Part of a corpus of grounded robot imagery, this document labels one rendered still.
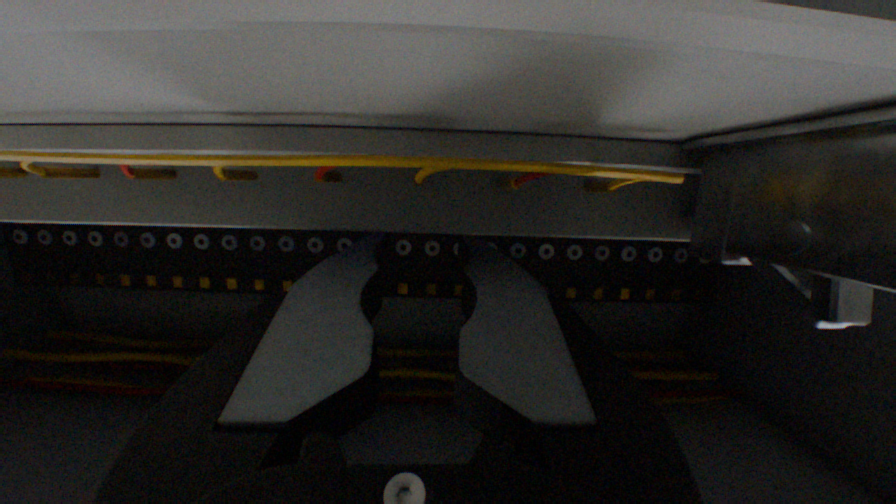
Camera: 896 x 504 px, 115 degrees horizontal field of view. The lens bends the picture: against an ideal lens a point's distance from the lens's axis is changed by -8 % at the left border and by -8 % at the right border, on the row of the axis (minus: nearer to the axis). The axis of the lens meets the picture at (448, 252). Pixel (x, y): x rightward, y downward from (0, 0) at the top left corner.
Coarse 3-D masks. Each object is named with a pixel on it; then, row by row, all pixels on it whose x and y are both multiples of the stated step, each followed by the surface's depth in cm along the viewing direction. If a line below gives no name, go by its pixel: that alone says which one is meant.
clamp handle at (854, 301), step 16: (816, 288) 5; (832, 288) 5; (848, 288) 5; (864, 288) 5; (816, 304) 5; (832, 304) 5; (848, 304) 5; (864, 304) 5; (816, 320) 5; (832, 320) 5; (848, 320) 5; (864, 320) 5
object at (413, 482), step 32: (320, 448) 5; (480, 448) 5; (512, 448) 5; (256, 480) 4; (288, 480) 4; (320, 480) 4; (352, 480) 4; (384, 480) 4; (416, 480) 4; (448, 480) 5; (480, 480) 5; (512, 480) 5; (544, 480) 5; (576, 480) 5
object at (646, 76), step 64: (0, 0) 2; (64, 0) 2; (128, 0) 2; (192, 0) 2; (256, 0) 2; (320, 0) 2; (384, 0) 2; (448, 0) 2; (512, 0) 2; (576, 0) 2; (640, 0) 2; (704, 0) 2; (768, 0) 2; (832, 0) 2; (0, 64) 3; (64, 64) 3; (128, 64) 3; (192, 64) 3; (256, 64) 3; (320, 64) 3; (384, 64) 3; (448, 64) 3; (512, 64) 3; (576, 64) 3; (640, 64) 3; (704, 64) 3; (768, 64) 3; (832, 64) 3; (448, 128) 7; (512, 128) 7; (576, 128) 6; (640, 128) 6; (704, 128) 5
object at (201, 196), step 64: (0, 192) 7; (64, 192) 7; (128, 192) 7; (192, 192) 7; (256, 192) 8; (320, 192) 8; (384, 192) 8; (448, 192) 8; (512, 192) 8; (576, 192) 8; (640, 192) 8
